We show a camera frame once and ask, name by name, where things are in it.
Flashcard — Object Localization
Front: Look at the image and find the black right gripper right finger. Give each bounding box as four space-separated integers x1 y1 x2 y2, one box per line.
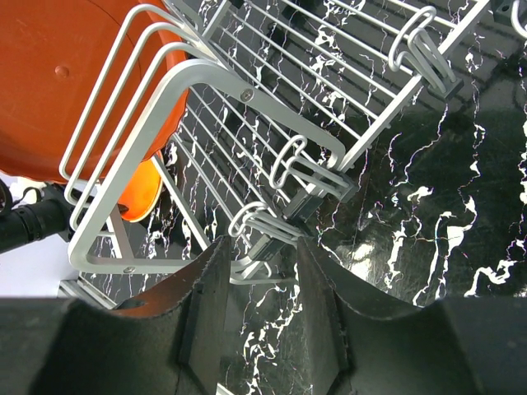
296 238 526 394

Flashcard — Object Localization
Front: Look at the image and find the orange round plastic plate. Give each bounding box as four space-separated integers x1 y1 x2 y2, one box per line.
1 1 186 183

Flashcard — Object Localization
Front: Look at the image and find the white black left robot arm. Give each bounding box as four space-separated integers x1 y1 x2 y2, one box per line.
1 181 74 253

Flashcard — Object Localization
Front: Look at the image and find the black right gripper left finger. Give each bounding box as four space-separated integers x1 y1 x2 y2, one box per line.
1 236 231 394

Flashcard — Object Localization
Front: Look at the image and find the silver wire dish rack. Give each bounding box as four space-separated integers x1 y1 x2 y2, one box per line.
57 0 527 309

